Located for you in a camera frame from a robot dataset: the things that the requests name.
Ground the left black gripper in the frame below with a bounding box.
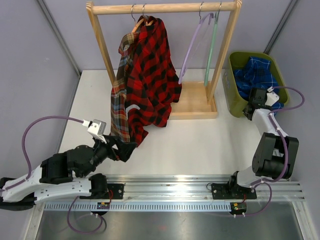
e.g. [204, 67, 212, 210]
[80, 134, 137, 179]

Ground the lilac hanger of blue shirt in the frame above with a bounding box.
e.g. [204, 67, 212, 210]
[178, 2, 214, 85]

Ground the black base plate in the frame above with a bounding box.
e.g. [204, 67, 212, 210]
[211, 183, 257, 200]
[102, 183, 125, 200]

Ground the wooden hanger of brown shirt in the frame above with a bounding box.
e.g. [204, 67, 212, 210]
[131, 4, 145, 33]

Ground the red black plaid shirt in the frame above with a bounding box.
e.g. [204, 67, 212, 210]
[125, 17, 182, 145]

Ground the blue plaid shirt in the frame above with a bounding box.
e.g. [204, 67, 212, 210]
[233, 56, 286, 117]

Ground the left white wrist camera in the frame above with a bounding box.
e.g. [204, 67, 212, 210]
[82, 119, 107, 144]

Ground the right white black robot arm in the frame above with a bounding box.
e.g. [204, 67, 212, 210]
[225, 87, 299, 199]

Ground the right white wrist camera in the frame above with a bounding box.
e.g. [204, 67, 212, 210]
[265, 87, 280, 107]

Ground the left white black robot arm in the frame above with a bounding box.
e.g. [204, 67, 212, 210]
[0, 135, 137, 211]

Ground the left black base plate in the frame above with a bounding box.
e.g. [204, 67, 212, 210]
[102, 183, 125, 200]

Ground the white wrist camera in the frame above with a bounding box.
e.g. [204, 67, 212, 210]
[82, 119, 107, 144]
[265, 87, 280, 107]

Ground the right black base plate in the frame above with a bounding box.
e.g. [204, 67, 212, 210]
[211, 183, 257, 200]

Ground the wooden clothes rack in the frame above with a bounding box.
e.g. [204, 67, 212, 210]
[86, 0, 242, 120]

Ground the brown plaid shirt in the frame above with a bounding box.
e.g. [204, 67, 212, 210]
[110, 32, 139, 143]

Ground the green plastic basket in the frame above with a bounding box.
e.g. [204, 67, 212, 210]
[226, 51, 290, 118]

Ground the wooden hanger of red shirt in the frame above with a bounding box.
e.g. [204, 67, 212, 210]
[142, 3, 154, 26]

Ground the mint green hanger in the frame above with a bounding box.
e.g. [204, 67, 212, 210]
[204, 2, 222, 87]

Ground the aluminium mounting rail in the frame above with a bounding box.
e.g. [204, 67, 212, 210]
[34, 175, 305, 213]

